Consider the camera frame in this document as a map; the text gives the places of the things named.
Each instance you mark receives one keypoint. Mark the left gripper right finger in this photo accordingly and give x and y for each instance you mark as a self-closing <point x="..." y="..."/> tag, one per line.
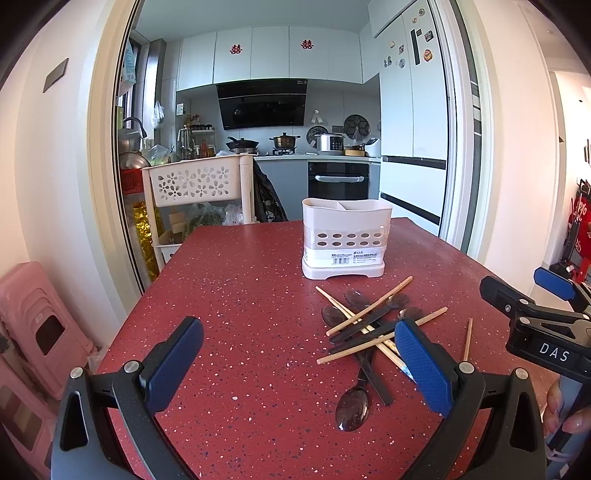
<point x="512" y="444"/>

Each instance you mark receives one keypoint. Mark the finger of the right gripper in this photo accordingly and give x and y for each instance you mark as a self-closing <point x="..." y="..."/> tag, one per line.
<point x="576" y="294"/>
<point x="514" y="304"/>

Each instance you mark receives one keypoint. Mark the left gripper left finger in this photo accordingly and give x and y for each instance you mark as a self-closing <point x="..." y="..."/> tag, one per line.
<point x="86" y="445"/>

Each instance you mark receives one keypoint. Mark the wooden chopstick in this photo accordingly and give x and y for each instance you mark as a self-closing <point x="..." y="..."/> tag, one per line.
<point x="379" y="301"/>
<point x="388" y="350"/>
<point x="379" y="340"/>
<point x="391" y="316"/>
<point x="468" y="340"/>

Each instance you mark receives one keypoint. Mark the kitchen faucet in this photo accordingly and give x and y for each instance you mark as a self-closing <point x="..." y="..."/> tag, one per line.
<point x="131" y="125"/>

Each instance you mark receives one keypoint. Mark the right hand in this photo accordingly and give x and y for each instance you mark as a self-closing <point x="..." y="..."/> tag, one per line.
<point x="577" y="423"/>

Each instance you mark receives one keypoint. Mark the pink plastic stool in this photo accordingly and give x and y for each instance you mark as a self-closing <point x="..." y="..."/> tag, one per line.
<point x="40" y="344"/>

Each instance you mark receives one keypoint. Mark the white utensil holder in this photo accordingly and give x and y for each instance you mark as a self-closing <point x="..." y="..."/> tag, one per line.
<point x="345" y="238"/>

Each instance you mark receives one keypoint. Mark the black built-in oven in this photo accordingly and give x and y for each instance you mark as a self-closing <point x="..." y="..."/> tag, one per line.
<point x="339" y="180"/>

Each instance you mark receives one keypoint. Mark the white refrigerator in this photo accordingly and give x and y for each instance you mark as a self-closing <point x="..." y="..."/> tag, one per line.
<point x="414" y="114"/>

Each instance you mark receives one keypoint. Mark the rice cooker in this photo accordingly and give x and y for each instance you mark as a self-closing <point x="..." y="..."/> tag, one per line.
<point x="331" y="144"/>

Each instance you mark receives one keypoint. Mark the black hanging bag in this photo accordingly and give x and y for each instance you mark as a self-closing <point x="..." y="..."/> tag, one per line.
<point x="267" y="205"/>

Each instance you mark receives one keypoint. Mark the steel cooking pot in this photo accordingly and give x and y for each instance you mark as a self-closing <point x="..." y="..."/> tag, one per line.
<point x="284" y="142"/>

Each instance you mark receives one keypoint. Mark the white floral storage cart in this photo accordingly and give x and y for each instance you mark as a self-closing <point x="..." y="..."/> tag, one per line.
<point x="197" y="181"/>

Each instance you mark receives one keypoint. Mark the black wok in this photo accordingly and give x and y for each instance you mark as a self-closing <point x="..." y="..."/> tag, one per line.
<point x="242" y="145"/>

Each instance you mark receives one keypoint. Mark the black range hood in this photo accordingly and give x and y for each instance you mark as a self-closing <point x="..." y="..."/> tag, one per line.
<point x="262" y="103"/>

